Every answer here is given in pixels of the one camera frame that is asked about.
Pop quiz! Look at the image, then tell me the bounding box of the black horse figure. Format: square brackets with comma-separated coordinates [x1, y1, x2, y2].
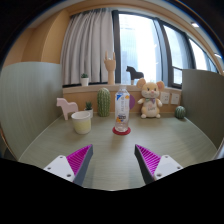
[125, 65, 145, 86]

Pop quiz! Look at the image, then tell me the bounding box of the small plant, tapered white pot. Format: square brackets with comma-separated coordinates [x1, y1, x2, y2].
[84, 101, 95, 118]

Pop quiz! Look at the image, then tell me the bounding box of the dark-framed window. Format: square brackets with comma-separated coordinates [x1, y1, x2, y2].
[111, 9, 221, 89]

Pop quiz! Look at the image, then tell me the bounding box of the beige mouse plush toy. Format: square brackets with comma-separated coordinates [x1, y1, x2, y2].
[135, 78, 166, 119]

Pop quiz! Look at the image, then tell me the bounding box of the grey-green desk divider panel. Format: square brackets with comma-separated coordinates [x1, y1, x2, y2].
[0, 61, 64, 159]
[181, 68, 224, 150]

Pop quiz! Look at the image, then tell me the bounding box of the wooden hand figure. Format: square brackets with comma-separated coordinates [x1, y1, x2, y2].
[103, 50, 117, 86]

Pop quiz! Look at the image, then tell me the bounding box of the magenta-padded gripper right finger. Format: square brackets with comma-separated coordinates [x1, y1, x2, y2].
[134, 143, 184, 185]

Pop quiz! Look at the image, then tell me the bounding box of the flat round red coaster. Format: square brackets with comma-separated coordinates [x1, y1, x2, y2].
[112, 126, 132, 136]

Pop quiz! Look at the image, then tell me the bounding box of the grey-white curtain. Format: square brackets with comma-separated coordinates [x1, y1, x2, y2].
[59, 8, 115, 86]

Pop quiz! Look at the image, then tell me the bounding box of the tall green cactus ornament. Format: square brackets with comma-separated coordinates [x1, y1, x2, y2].
[96, 87, 112, 118]

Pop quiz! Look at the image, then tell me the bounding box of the small plant, round white pot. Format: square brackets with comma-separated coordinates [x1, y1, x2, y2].
[80, 72, 90, 87]

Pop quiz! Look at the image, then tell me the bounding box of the clear plastic drink bottle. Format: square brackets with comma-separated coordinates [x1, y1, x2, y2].
[114, 85, 131, 133]

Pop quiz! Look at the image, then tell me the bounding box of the round green cactus ornament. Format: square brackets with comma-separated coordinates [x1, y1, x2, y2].
[174, 105, 187, 120]

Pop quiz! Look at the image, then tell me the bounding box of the pink horse figure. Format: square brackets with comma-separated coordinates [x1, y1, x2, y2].
[55, 97, 79, 121]

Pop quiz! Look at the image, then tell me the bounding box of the white cup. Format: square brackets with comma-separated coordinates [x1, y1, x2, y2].
[70, 110, 93, 135]

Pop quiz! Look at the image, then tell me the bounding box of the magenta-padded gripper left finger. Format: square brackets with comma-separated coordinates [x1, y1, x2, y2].
[43, 143, 94, 187]

